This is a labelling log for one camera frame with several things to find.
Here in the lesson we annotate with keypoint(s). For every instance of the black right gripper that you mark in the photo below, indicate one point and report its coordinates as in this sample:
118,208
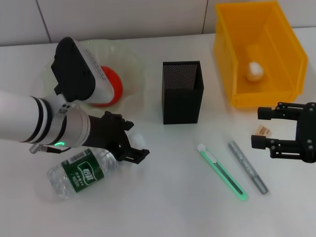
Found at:
308,133

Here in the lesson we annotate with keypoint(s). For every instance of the grey marker pen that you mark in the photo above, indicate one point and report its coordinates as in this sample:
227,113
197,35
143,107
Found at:
247,165

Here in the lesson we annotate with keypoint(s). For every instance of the white paper ball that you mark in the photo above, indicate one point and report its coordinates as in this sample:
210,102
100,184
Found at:
254,72

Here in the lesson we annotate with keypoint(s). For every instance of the black mesh pen holder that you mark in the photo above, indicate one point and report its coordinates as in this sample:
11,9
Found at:
182,98

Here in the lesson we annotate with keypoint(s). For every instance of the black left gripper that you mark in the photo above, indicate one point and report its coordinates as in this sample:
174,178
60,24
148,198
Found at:
106,133

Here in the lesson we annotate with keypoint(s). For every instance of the green utility knife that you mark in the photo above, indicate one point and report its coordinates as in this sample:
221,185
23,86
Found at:
222,170

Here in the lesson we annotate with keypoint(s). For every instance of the left wrist camera housing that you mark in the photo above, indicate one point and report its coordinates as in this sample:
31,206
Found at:
74,71

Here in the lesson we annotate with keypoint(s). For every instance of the tan eraser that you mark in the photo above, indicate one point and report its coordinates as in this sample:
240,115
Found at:
263,130

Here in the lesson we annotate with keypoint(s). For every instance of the yellow plastic bin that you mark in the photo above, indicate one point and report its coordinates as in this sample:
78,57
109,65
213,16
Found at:
276,44

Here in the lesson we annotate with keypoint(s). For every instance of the clear green-label water bottle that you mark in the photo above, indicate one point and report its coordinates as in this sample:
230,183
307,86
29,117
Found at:
81,172

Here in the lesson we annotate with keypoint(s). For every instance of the translucent green fruit plate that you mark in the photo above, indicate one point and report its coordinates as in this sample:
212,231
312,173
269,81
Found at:
128,69

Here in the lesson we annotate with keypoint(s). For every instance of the red-orange fruit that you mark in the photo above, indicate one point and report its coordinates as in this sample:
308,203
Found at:
117,84

